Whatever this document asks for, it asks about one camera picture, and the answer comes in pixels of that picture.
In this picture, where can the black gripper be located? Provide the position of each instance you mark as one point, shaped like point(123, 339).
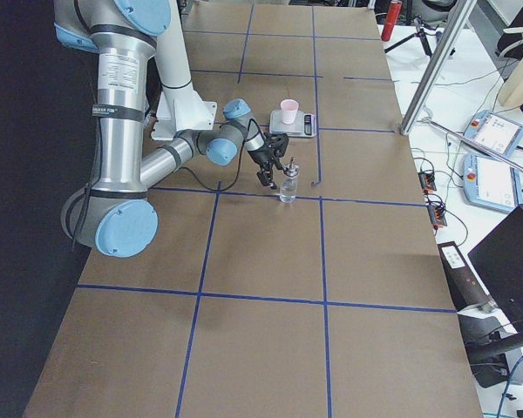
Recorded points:
point(260, 156)

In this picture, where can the glass bottle with metal pourer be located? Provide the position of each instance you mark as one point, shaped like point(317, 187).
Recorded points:
point(288, 189)

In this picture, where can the pink plastic cup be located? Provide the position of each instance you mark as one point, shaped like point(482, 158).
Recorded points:
point(289, 108)

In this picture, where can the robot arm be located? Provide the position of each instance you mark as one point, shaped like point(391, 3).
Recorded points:
point(150, 120)

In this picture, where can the digital kitchen scale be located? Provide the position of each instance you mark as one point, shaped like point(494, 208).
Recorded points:
point(304, 125)

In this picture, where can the orange black connector box far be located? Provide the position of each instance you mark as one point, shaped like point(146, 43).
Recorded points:
point(426, 175)

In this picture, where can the orange black connector box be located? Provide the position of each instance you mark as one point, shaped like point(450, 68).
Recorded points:
point(436, 210)
point(426, 175)

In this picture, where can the orange black connector box near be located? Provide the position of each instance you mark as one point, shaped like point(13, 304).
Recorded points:
point(436, 210)

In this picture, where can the red cylinder bottle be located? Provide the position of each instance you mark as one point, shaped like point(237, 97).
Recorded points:
point(390, 22)

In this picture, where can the blue teach pendant near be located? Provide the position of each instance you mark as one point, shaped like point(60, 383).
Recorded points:
point(491, 184)

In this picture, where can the blue teach pendant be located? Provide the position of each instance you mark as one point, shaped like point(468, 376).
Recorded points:
point(491, 184)
point(495, 132)

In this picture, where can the blue teach pendant far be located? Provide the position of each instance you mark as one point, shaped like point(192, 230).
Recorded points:
point(495, 132)

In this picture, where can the black device with label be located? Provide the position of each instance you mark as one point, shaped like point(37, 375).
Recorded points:
point(464, 286)

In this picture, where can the black computer monitor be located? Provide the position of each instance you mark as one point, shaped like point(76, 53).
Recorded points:
point(498, 261)

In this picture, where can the white office chair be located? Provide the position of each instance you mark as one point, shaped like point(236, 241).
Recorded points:
point(510, 44)

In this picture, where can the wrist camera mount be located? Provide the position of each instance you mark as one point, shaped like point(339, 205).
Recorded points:
point(277, 144)

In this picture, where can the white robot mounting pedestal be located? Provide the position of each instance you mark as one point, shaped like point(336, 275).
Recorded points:
point(180, 106)

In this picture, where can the aluminium frame post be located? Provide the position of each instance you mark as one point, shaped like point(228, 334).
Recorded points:
point(455, 25)

